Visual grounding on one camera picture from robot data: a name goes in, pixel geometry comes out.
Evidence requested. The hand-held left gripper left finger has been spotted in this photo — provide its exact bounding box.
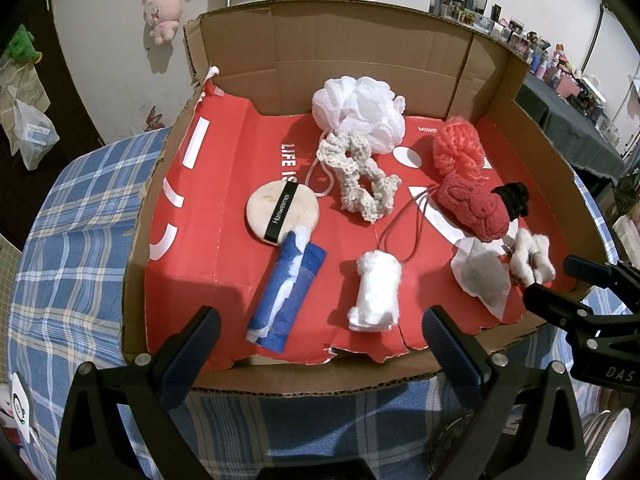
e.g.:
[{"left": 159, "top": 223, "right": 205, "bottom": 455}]
[{"left": 56, "top": 306, "right": 222, "bottom": 480}]

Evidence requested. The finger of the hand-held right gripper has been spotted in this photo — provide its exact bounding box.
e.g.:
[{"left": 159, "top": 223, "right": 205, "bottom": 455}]
[
  {"left": 563, "top": 255, "right": 640, "bottom": 291},
  {"left": 522, "top": 282, "right": 640, "bottom": 335}
]

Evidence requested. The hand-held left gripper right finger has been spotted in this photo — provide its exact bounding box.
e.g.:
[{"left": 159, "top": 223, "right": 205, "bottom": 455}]
[{"left": 421, "top": 305, "right": 586, "bottom": 480}]

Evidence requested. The white fluffy pouch with cord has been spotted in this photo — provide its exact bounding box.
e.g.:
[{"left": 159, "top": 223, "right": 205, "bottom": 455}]
[{"left": 347, "top": 187, "right": 441, "bottom": 333}]

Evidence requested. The black scrunchie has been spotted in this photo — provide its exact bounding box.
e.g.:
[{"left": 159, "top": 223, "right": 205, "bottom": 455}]
[{"left": 490, "top": 182, "right": 531, "bottom": 221}]

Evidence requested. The red plush toy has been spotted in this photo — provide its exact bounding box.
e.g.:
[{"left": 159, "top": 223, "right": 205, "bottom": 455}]
[{"left": 435, "top": 172, "right": 512, "bottom": 242}]

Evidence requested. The blue and white cloth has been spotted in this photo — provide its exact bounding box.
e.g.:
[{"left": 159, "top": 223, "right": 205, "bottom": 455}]
[{"left": 245, "top": 225, "right": 328, "bottom": 352}]

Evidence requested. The round beige powder puff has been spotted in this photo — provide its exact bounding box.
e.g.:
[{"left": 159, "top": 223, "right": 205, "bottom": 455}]
[{"left": 245, "top": 180, "right": 321, "bottom": 247}]

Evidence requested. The coral mesh bath pouf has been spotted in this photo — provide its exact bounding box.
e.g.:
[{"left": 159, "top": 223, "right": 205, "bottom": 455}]
[{"left": 432, "top": 116, "right": 493, "bottom": 181}]

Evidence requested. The cream crochet scrunchie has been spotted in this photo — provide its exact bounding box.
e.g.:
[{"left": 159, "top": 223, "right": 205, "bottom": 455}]
[{"left": 317, "top": 130, "right": 402, "bottom": 222}]

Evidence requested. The white mesh bath pouf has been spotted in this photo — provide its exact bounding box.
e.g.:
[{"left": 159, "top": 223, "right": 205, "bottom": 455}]
[{"left": 304, "top": 76, "right": 407, "bottom": 201}]

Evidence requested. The cardboard box with red lining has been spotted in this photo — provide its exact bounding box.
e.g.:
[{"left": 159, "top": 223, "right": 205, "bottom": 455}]
[{"left": 121, "top": 0, "right": 608, "bottom": 395}]

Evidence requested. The glass jar with metal lid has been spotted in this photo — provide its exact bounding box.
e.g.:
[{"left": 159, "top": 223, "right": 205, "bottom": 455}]
[{"left": 425, "top": 407, "right": 476, "bottom": 471}]

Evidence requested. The table with dark cloth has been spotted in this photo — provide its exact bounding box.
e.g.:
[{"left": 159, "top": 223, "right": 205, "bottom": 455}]
[{"left": 515, "top": 75, "right": 628, "bottom": 178}]

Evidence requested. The white card with round print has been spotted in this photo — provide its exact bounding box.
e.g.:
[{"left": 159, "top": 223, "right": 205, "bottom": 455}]
[{"left": 10, "top": 372, "right": 38, "bottom": 446}]

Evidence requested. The row of cosmetic bottles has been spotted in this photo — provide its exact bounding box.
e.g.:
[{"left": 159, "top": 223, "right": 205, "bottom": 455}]
[{"left": 435, "top": 0, "right": 626, "bottom": 136}]

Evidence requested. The clear plastic bag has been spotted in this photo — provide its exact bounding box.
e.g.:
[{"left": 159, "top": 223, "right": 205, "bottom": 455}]
[{"left": 12, "top": 99, "right": 61, "bottom": 171}]

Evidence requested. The pink bunny plush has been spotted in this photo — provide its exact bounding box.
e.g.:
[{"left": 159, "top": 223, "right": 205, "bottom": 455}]
[{"left": 144, "top": 0, "right": 183, "bottom": 46}]

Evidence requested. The green plush toy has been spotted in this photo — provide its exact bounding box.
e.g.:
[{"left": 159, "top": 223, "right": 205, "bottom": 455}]
[{"left": 4, "top": 24, "right": 43, "bottom": 66}]

